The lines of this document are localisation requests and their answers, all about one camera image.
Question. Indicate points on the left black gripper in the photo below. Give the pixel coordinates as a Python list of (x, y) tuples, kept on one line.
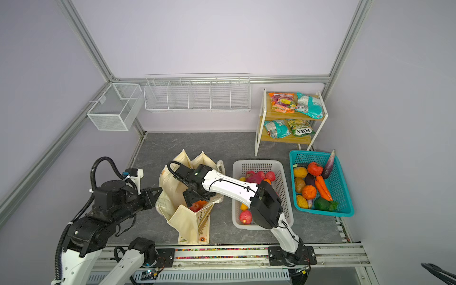
[(150, 199)]

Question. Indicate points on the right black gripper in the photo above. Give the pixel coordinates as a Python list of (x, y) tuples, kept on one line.
[(190, 198)]

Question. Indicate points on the orange fruit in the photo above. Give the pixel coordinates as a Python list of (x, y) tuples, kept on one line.
[(200, 204)]

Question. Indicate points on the red apple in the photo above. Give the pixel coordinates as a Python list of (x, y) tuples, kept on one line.
[(195, 207), (245, 217), (270, 176)]

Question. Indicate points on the cream canvas grocery bag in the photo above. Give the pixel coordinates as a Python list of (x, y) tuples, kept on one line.
[(193, 227)]

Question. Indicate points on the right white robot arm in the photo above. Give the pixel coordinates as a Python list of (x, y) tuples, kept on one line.
[(264, 203)]

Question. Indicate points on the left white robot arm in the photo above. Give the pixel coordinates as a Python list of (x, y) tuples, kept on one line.
[(87, 234)]

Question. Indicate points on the yellow pear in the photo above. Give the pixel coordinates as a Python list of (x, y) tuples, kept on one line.
[(243, 206)]

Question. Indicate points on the pink dragon fruit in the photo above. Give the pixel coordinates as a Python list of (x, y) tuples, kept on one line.
[(255, 177)]

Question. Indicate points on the red apple back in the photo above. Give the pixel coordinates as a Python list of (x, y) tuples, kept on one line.
[(270, 176)]

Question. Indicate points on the white plastic fruit basket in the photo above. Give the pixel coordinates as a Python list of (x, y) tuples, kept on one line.
[(240, 169)]

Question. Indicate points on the small white mesh basket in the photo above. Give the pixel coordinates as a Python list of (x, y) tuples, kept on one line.
[(117, 107)]

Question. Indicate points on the teal white snack packet lower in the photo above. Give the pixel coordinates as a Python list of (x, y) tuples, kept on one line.
[(277, 129)]

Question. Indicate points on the brown potato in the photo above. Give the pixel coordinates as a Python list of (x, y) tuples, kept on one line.
[(299, 185)]

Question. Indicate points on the yellow potato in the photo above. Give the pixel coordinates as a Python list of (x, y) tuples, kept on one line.
[(300, 172)]

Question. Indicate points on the orange pumpkin vegetable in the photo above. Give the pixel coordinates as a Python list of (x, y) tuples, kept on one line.
[(309, 192)]

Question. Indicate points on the white wood two-tier shelf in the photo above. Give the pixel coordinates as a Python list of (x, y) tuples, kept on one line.
[(268, 114)]

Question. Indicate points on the red tomato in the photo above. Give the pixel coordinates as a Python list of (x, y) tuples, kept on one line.
[(315, 169)]

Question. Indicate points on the green Fox's candy packet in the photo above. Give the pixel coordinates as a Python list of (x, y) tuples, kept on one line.
[(299, 128)]

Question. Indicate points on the orange carrot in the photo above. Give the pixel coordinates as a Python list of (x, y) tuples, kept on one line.
[(322, 188)]

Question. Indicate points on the green pepper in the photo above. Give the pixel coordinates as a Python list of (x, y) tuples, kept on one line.
[(325, 205)]

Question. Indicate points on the orange snack packet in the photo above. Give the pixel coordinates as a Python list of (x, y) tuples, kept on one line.
[(283, 102)]

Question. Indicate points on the purple eggplant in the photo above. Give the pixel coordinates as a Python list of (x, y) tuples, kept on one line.
[(329, 165)]

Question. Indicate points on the teal plastic vegetable basket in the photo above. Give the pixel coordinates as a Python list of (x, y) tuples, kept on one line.
[(336, 182)]

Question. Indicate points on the teal snack packet upper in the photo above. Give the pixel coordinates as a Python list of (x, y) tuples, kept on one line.
[(309, 106)]

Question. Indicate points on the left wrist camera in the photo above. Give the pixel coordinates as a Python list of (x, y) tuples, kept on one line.
[(135, 175)]

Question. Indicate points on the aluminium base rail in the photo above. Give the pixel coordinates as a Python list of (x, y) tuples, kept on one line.
[(245, 263)]

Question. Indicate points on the long white wire basket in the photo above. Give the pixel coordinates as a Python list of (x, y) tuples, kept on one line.
[(198, 92)]

